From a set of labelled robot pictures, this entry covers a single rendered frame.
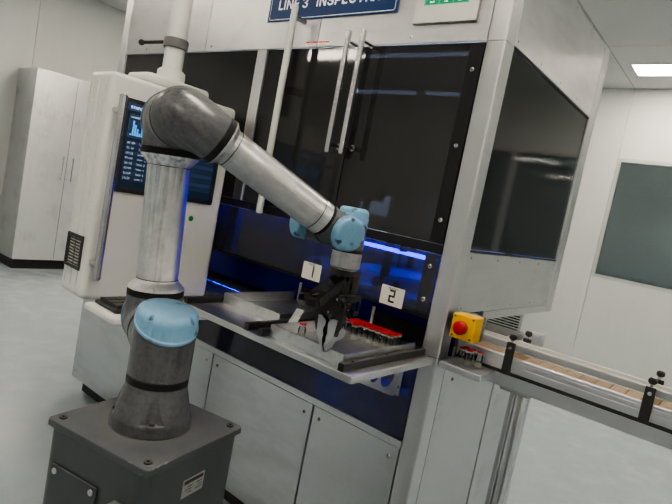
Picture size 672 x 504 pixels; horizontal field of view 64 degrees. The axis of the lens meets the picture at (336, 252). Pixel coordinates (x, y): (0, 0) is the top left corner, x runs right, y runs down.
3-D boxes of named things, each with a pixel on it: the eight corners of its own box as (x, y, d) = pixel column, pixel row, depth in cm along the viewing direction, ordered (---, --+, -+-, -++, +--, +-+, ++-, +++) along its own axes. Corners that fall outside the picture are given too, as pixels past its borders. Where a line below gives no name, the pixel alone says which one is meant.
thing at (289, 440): (215, 368, 370) (237, 242, 362) (501, 522, 243) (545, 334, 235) (68, 391, 291) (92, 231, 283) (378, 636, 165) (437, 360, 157)
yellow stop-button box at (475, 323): (459, 334, 160) (464, 310, 160) (481, 341, 156) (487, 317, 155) (447, 336, 154) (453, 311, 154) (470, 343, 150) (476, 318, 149)
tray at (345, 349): (344, 328, 174) (346, 318, 174) (413, 354, 158) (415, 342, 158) (268, 336, 148) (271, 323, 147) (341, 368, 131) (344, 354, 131)
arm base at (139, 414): (148, 449, 94) (157, 395, 93) (90, 419, 101) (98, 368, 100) (206, 424, 108) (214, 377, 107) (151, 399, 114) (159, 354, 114)
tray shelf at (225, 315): (283, 301, 207) (283, 296, 207) (444, 361, 164) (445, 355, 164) (177, 305, 170) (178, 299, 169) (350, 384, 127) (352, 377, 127)
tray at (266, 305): (293, 300, 204) (294, 291, 204) (346, 319, 188) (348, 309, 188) (222, 302, 177) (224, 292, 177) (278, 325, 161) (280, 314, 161)
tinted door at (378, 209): (333, 220, 185) (367, 47, 180) (445, 244, 159) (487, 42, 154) (332, 220, 185) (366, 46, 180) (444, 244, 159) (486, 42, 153)
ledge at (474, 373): (459, 361, 168) (460, 355, 168) (498, 375, 160) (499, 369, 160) (438, 366, 157) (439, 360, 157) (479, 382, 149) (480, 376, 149)
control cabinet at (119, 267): (180, 286, 227) (211, 99, 220) (206, 298, 215) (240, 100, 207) (55, 286, 189) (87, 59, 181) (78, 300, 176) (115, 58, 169)
